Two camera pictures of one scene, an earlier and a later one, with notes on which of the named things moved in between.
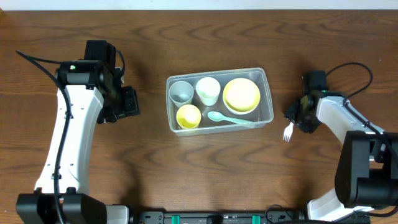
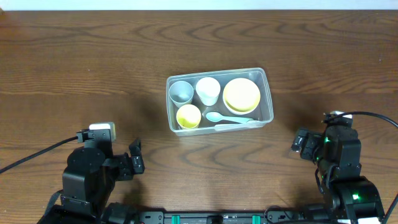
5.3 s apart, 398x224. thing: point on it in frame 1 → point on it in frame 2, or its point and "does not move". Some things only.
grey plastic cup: [181, 93] does not move
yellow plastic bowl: [241, 95] does not move
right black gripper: [298, 116] → [304, 143]
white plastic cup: [208, 89] does not move
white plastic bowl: [237, 112] does not move
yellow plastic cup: [188, 116] does not move
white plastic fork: [288, 132] → [249, 124]
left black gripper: [125, 104] → [134, 160]
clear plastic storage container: [211, 101] does not move
